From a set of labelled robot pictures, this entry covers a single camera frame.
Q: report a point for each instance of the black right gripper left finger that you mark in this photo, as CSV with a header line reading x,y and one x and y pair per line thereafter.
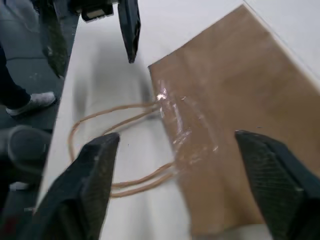
x,y
77,200

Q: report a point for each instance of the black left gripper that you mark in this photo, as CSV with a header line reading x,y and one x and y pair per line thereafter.
x,y
96,8

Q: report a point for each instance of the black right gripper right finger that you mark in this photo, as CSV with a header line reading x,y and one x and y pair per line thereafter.
x,y
280,190

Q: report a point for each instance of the white sneaker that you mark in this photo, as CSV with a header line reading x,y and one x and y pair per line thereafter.
x,y
32,102

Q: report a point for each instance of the person's dark blue trouser leg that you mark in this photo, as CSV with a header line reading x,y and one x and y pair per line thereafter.
x,y
12,85

